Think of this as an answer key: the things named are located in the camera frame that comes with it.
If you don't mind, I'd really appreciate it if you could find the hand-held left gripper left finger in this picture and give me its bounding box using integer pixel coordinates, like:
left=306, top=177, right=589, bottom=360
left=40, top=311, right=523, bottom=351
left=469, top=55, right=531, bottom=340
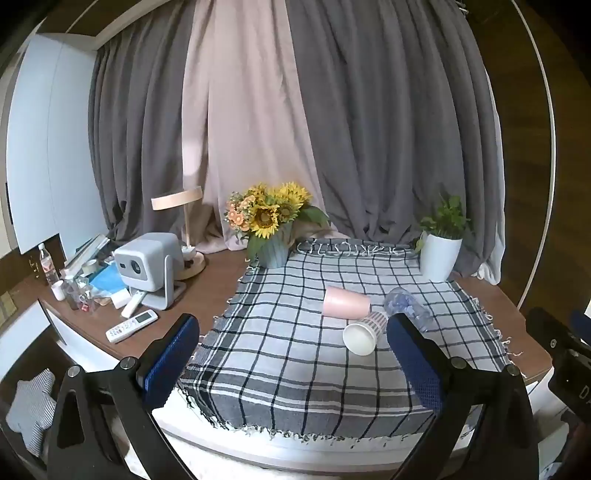
left=47, top=313, right=201, bottom=480

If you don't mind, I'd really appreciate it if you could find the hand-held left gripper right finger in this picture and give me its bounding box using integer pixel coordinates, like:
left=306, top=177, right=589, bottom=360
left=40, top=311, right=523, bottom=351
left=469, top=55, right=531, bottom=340
left=386, top=312, right=541, bottom=480

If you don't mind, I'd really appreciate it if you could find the white striped paper cup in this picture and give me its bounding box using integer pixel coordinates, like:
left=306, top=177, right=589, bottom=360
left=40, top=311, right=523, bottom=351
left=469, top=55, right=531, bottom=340
left=342, top=311, right=389, bottom=356

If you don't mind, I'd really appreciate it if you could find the pink cup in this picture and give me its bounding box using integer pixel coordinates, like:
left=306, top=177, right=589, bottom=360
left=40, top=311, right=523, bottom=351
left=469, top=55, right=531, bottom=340
left=322, top=286, right=372, bottom=320

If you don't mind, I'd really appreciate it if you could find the clear plastic bottle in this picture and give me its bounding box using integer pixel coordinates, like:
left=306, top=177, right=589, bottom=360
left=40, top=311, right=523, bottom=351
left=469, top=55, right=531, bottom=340
left=383, top=287, right=435, bottom=333

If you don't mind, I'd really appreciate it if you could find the slim white remote control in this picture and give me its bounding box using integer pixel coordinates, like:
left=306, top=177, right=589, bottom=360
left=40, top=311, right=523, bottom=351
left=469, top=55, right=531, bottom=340
left=121, top=291, right=143, bottom=318

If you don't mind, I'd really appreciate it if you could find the checkered tablecloth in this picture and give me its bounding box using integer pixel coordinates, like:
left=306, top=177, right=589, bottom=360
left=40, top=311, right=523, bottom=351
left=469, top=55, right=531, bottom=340
left=177, top=238, right=513, bottom=439

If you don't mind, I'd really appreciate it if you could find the grey projector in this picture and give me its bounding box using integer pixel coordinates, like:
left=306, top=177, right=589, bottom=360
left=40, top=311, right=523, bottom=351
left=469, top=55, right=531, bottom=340
left=113, top=233, right=188, bottom=311

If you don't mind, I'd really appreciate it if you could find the blue cloth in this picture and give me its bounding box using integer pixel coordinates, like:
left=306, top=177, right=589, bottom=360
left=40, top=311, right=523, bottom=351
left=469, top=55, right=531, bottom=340
left=88, top=265, right=129, bottom=296

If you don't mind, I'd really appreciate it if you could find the clear glass jar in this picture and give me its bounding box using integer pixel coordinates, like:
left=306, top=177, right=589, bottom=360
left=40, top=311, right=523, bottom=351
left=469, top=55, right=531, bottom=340
left=64, top=277, right=88, bottom=311

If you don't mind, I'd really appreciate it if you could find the green plant in white pot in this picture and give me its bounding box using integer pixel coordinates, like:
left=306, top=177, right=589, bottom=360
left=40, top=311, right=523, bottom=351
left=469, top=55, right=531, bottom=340
left=414, top=194, right=472, bottom=282

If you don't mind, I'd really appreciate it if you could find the striped grey cloth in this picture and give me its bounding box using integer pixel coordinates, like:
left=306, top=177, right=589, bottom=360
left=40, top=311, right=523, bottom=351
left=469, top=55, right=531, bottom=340
left=6, top=368, right=57, bottom=457

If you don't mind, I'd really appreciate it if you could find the water bottle with red label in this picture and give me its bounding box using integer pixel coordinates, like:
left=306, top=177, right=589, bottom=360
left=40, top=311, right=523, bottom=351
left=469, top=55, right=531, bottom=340
left=39, top=243, right=60, bottom=286

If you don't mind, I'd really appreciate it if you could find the sunflower bouquet in grey vase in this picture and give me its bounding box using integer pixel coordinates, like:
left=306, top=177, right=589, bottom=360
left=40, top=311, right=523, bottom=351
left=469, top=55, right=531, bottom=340
left=224, top=181, right=330, bottom=269

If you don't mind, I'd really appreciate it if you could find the grey curtain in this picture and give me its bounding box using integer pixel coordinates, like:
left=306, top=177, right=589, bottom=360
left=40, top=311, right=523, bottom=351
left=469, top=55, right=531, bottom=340
left=88, top=0, right=506, bottom=284

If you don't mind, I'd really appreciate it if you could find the pink curtain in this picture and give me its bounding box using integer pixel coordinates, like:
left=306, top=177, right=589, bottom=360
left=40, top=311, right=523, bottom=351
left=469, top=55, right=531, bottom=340
left=181, top=0, right=333, bottom=256

